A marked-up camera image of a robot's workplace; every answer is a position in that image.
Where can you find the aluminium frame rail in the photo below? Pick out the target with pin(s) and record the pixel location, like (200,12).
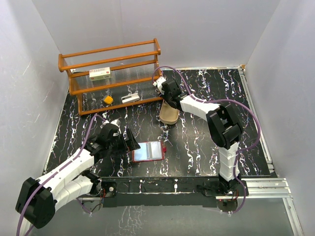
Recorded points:
(272,187)

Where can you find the yellow square object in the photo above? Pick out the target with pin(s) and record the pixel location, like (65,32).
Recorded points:
(108,100)

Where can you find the white stapler-like object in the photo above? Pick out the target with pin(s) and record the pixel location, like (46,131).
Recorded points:
(130,98)

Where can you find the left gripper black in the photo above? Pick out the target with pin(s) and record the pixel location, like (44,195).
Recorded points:
(131,144)

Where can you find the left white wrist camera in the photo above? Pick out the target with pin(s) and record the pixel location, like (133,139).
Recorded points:
(116,122)

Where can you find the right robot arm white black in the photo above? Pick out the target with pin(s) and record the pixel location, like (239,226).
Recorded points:
(224,127)

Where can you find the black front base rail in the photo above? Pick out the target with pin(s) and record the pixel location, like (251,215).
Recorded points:
(160,191)

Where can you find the red leather card holder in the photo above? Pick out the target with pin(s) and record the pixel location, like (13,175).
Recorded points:
(149,151)

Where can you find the wooden shelf rack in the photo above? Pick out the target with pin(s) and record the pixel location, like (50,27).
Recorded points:
(134,67)

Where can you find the white red box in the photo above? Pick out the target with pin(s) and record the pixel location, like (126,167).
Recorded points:
(100,74)

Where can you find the beige oval tray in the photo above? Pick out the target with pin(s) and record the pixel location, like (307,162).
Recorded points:
(168,115)

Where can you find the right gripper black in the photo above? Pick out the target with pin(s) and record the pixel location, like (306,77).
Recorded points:
(165,97)

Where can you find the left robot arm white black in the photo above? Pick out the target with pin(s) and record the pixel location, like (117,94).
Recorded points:
(40,198)

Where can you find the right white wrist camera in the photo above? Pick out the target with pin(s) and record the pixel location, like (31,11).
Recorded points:
(158,84)

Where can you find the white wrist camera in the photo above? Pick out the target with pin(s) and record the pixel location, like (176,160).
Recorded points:
(116,122)
(158,84)

